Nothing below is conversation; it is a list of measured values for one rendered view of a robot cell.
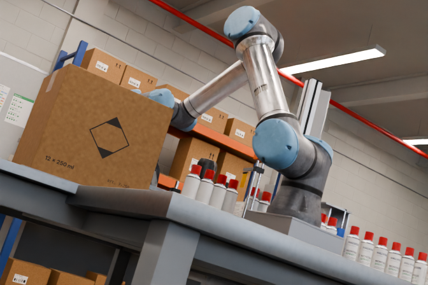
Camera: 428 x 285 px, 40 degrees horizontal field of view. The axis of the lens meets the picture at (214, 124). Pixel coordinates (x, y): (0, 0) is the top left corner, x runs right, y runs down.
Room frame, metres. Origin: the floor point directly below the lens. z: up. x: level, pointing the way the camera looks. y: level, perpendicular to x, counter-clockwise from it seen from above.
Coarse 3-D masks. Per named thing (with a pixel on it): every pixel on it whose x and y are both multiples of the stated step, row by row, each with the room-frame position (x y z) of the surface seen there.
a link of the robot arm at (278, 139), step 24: (240, 24) 1.55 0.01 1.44; (264, 24) 1.56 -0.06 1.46; (240, 48) 1.56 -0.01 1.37; (264, 48) 1.53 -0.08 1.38; (264, 72) 1.50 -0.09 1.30; (264, 96) 1.48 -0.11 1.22; (264, 120) 1.44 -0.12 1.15; (288, 120) 1.42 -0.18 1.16; (264, 144) 1.42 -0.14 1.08; (288, 144) 1.38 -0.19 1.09; (312, 144) 1.47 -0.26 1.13; (288, 168) 1.44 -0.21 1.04
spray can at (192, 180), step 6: (192, 168) 1.97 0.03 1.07; (198, 168) 1.97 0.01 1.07; (192, 174) 1.97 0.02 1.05; (198, 174) 1.97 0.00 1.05; (186, 180) 1.97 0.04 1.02; (192, 180) 1.96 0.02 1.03; (198, 180) 1.97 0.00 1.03; (186, 186) 1.96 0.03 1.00; (192, 186) 1.96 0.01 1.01; (198, 186) 1.98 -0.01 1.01; (186, 192) 1.96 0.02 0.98; (192, 192) 1.96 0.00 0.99; (192, 198) 1.97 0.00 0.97
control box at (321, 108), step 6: (324, 90) 1.96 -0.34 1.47; (324, 96) 1.95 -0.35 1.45; (330, 96) 1.95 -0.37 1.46; (318, 102) 1.96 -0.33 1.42; (324, 102) 1.95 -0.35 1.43; (318, 108) 1.95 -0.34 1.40; (324, 108) 1.95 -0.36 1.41; (318, 114) 1.95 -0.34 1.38; (324, 114) 1.95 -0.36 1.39; (318, 120) 1.95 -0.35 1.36; (324, 120) 1.99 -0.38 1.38; (312, 126) 1.96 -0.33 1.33; (318, 126) 1.95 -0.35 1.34; (312, 132) 1.96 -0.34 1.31; (318, 132) 1.95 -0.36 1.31; (318, 138) 1.95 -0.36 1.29
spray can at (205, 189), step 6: (204, 174) 2.00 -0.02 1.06; (210, 174) 1.98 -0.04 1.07; (204, 180) 1.98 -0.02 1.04; (210, 180) 1.99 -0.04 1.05; (204, 186) 1.98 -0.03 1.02; (210, 186) 1.98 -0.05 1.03; (198, 192) 1.98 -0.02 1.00; (204, 192) 1.98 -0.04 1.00; (210, 192) 1.99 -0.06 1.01; (198, 198) 1.98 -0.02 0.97; (204, 198) 1.98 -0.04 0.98
